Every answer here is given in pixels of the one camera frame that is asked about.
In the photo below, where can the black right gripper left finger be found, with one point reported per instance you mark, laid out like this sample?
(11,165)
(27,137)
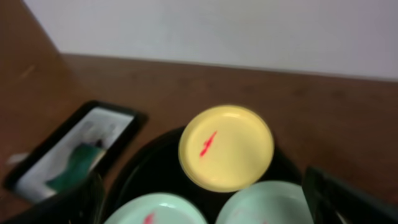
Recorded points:
(82,203)

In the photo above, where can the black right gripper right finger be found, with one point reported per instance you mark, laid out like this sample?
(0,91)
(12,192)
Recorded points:
(330,200)

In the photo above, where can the green scrubbing sponge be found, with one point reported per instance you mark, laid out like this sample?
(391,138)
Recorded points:
(77,168)

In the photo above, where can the mint plate with small stain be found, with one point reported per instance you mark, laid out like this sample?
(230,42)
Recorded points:
(267,202)

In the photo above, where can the mint plate with long stain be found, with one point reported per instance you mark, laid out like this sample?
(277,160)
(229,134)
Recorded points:
(157,208)

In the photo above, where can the black rectangular soapy water tray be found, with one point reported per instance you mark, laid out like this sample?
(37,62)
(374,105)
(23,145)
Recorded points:
(90,140)

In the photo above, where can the round black tray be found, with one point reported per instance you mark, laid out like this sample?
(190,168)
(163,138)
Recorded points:
(156,168)

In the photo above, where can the yellow plate with red stain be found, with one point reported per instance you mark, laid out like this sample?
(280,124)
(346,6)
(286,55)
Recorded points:
(226,148)

